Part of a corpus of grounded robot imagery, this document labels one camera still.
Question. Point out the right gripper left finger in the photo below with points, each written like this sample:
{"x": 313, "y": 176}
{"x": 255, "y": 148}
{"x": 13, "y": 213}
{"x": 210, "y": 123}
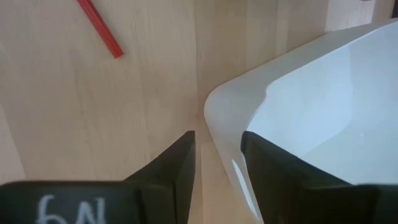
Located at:
{"x": 168, "y": 186}

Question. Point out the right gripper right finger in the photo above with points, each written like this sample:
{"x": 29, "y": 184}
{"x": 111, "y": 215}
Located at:
{"x": 295, "y": 199}

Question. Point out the white plastic bin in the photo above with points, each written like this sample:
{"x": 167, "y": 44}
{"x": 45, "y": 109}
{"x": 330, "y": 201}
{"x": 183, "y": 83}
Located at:
{"x": 311, "y": 109}

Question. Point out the red pencil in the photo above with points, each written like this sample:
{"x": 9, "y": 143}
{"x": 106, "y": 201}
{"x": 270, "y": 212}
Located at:
{"x": 101, "y": 29}

